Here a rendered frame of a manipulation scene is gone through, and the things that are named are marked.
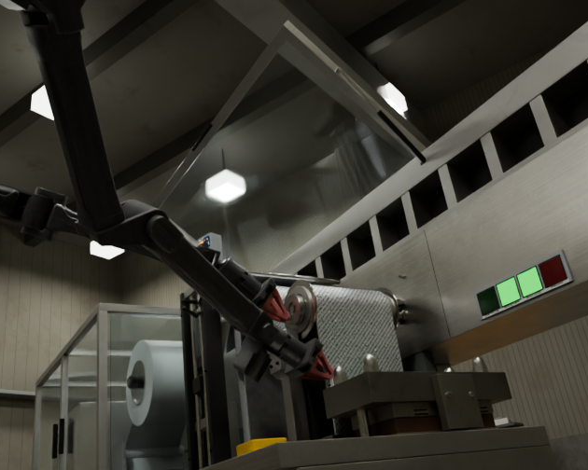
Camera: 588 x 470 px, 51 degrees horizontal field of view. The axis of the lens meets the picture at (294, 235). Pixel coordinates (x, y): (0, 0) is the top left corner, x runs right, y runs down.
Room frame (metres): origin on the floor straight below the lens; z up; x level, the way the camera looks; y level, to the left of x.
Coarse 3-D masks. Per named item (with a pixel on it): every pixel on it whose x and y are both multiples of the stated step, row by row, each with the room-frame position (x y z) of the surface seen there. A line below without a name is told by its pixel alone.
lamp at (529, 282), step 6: (528, 270) 1.27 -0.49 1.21; (534, 270) 1.26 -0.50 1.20; (522, 276) 1.29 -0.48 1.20; (528, 276) 1.27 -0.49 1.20; (534, 276) 1.26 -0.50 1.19; (522, 282) 1.29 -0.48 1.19; (528, 282) 1.28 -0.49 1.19; (534, 282) 1.27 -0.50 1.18; (522, 288) 1.29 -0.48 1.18; (528, 288) 1.28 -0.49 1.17; (534, 288) 1.27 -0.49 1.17; (540, 288) 1.26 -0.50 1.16; (528, 294) 1.29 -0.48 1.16
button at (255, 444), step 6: (264, 438) 1.15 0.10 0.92; (270, 438) 1.15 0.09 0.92; (276, 438) 1.16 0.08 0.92; (282, 438) 1.16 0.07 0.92; (246, 444) 1.15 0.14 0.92; (252, 444) 1.13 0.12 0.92; (258, 444) 1.13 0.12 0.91; (264, 444) 1.14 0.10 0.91; (270, 444) 1.15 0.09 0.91; (240, 450) 1.17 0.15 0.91; (246, 450) 1.15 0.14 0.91; (252, 450) 1.13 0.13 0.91
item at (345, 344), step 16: (320, 336) 1.39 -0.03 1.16; (336, 336) 1.42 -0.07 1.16; (352, 336) 1.44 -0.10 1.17; (368, 336) 1.47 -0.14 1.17; (384, 336) 1.50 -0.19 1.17; (336, 352) 1.41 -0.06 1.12; (352, 352) 1.44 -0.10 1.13; (368, 352) 1.47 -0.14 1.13; (384, 352) 1.49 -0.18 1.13; (352, 368) 1.44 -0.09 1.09; (384, 368) 1.49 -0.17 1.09; (400, 368) 1.52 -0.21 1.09
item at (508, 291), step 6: (504, 282) 1.33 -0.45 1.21; (510, 282) 1.32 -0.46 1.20; (498, 288) 1.34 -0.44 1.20; (504, 288) 1.33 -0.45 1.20; (510, 288) 1.32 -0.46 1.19; (516, 288) 1.31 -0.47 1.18; (504, 294) 1.33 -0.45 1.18; (510, 294) 1.32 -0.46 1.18; (516, 294) 1.31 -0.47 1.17; (504, 300) 1.34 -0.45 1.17; (510, 300) 1.33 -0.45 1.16
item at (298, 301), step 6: (294, 294) 1.41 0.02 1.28; (288, 300) 1.44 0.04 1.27; (294, 300) 1.42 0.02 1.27; (300, 300) 1.40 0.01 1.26; (288, 306) 1.44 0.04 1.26; (294, 306) 1.42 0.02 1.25; (300, 306) 1.40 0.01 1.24; (288, 312) 1.44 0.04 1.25; (294, 312) 1.43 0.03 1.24; (300, 312) 1.40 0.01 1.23; (294, 318) 1.42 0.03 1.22; (300, 318) 1.41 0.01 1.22; (294, 324) 1.43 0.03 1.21; (300, 324) 1.44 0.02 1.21
